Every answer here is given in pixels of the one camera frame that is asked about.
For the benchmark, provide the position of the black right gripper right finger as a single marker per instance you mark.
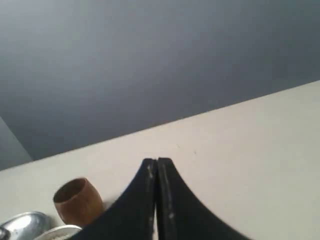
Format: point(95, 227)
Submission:
point(181, 215)

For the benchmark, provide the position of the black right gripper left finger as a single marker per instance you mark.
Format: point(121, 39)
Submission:
point(131, 216)

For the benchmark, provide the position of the brown wooden cup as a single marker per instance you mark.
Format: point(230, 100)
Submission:
point(78, 202)

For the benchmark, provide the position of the round steel plate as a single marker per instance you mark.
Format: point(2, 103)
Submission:
point(25, 226)

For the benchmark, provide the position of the steel bowl of rice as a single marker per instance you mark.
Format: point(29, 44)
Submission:
point(59, 233)

